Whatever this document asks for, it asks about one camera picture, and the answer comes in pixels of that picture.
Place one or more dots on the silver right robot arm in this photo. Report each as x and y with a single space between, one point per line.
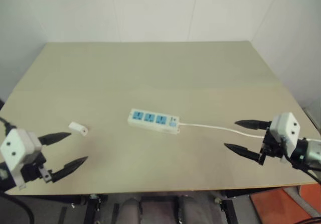
309 153

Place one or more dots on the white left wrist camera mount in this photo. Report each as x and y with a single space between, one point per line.
15 146

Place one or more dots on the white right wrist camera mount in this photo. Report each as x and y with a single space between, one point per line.
286 131

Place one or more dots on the orange floor mat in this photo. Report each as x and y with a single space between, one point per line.
276 205

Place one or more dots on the black metal table frame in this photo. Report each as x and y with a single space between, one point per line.
92 206

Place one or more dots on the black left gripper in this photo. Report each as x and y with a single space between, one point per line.
31 172

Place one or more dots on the white power strip blue sockets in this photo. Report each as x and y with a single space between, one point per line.
153 121

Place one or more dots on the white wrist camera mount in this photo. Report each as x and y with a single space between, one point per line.
286 131
15 146

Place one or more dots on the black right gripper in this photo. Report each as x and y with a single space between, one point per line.
273 146

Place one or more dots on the small white plug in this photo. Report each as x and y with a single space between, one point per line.
79 128

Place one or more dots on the dark grey rounded shape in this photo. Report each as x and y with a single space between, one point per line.
129 211

